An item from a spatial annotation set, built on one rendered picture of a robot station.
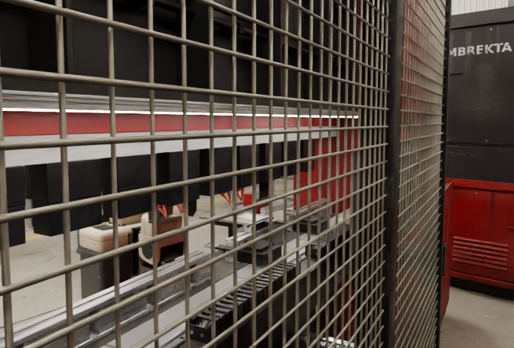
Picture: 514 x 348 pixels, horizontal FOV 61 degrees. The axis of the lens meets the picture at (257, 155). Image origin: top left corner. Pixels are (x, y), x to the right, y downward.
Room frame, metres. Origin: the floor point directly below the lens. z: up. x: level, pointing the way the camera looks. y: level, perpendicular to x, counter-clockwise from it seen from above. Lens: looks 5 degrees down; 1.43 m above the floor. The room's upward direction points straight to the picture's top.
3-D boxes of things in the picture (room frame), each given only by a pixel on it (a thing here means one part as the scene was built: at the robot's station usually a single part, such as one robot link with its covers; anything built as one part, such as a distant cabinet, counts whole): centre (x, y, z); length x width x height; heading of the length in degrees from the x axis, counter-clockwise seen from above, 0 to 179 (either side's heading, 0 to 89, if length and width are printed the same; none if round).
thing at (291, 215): (2.35, -0.30, 0.92); 0.50 x 0.06 x 0.10; 150
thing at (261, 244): (1.42, 0.06, 1.01); 0.26 x 0.12 x 0.05; 60
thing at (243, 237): (1.83, 0.00, 0.92); 0.39 x 0.06 x 0.10; 150
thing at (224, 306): (1.01, 0.01, 1.02); 0.44 x 0.06 x 0.04; 150
